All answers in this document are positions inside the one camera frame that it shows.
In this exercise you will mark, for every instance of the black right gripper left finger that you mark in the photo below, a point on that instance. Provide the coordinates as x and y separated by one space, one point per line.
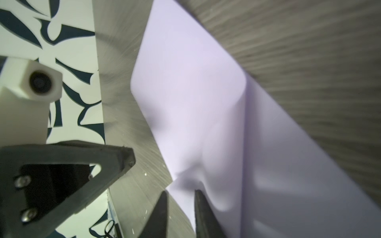
157 223

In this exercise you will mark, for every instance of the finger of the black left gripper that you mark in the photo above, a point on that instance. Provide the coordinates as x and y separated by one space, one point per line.
43 185

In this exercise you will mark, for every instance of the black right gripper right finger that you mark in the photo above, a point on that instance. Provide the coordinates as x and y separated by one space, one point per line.
206 224

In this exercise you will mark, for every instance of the lilac square paper sheet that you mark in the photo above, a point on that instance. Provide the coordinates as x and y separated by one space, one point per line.
220 132

